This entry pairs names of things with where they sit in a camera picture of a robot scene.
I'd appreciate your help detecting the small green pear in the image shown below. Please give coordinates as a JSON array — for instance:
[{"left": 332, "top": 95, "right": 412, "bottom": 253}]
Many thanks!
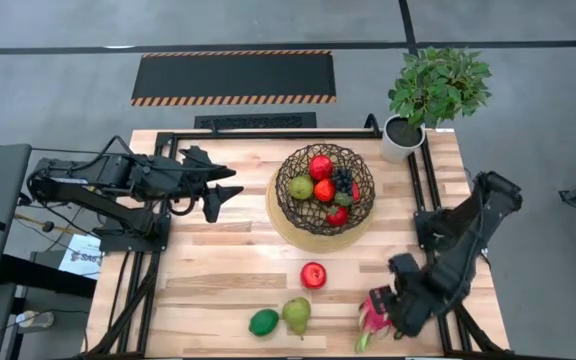
[{"left": 288, "top": 175, "right": 315, "bottom": 201}]

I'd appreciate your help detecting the pink dragon fruit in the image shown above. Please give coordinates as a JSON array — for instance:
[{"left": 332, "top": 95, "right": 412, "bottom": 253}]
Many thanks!
[{"left": 353, "top": 294, "right": 399, "bottom": 355}]

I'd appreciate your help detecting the black perforated floor grille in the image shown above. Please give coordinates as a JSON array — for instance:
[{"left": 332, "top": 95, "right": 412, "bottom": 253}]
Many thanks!
[{"left": 193, "top": 112, "right": 318, "bottom": 130}]

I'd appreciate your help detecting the black wire basket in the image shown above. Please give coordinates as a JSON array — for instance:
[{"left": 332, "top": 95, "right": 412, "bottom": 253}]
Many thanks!
[{"left": 273, "top": 142, "right": 376, "bottom": 237}]

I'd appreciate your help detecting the white plant pot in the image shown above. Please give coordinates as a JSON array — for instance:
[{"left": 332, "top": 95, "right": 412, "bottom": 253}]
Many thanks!
[{"left": 381, "top": 113, "right": 427, "bottom": 163}]

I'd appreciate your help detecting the black table clamp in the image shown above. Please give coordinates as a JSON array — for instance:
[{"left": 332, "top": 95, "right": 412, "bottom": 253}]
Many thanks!
[{"left": 362, "top": 112, "right": 382, "bottom": 134}]

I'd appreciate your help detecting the orange-red apple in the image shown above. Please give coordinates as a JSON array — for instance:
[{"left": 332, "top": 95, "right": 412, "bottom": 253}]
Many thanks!
[{"left": 313, "top": 178, "right": 338, "bottom": 204}]

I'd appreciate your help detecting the red apple with pale core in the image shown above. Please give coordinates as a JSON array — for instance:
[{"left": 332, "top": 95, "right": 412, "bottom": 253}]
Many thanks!
[{"left": 299, "top": 261, "right": 328, "bottom": 291}]

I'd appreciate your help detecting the round woven straw placemat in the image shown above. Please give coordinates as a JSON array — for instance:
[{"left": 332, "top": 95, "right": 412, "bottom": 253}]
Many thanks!
[{"left": 265, "top": 172, "right": 377, "bottom": 254}]

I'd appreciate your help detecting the green leafy potted plant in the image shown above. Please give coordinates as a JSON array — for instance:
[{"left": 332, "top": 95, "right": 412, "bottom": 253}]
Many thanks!
[{"left": 386, "top": 46, "right": 493, "bottom": 130}]

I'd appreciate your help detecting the large green speckled pear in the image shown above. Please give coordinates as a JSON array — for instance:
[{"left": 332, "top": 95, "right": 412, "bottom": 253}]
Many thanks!
[{"left": 281, "top": 296, "right": 313, "bottom": 341}]

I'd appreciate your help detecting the white printed paper sign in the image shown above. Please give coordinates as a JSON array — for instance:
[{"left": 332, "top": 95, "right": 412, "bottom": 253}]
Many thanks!
[{"left": 58, "top": 234, "right": 103, "bottom": 280}]

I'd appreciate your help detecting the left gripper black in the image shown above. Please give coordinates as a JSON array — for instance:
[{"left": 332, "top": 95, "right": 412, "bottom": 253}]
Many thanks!
[{"left": 140, "top": 145, "right": 245, "bottom": 224}]

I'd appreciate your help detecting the red strawberry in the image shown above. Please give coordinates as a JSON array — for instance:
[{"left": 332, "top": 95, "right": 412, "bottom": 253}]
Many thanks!
[{"left": 325, "top": 205, "right": 350, "bottom": 228}]

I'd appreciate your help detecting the pinkish red round fruit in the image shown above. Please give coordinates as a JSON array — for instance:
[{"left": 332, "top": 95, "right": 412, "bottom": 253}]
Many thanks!
[{"left": 308, "top": 154, "right": 335, "bottom": 182}]

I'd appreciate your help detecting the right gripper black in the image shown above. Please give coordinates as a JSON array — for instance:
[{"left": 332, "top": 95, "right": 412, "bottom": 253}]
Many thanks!
[{"left": 369, "top": 252, "right": 452, "bottom": 340}]

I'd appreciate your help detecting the black hazard-striped floor mat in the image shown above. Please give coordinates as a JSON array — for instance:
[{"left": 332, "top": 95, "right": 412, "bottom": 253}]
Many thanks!
[{"left": 130, "top": 49, "right": 338, "bottom": 107}]

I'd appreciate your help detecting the dark purple grape bunch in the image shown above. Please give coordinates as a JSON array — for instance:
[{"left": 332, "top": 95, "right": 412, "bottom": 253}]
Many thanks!
[{"left": 331, "top": 167, "right": 355, "bottom": 207}]

